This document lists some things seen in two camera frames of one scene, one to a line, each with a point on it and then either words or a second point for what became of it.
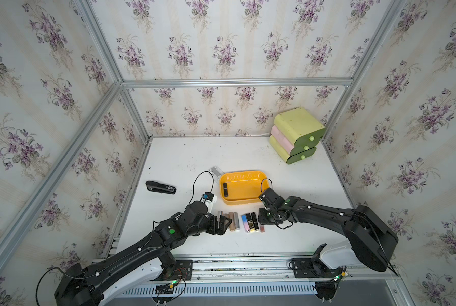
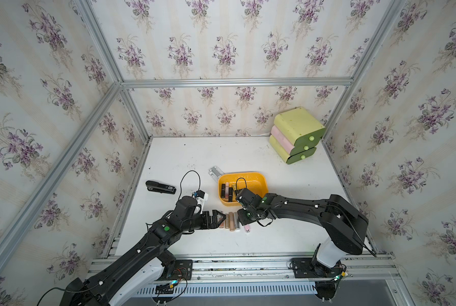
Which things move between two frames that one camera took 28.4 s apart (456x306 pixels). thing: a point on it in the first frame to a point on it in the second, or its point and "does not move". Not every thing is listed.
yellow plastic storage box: x=242 y=187 does not move
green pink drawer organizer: x=295 y=135 does not move
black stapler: x=156 y=187 does not move
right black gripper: x=260 y=219 to x=241 y=220
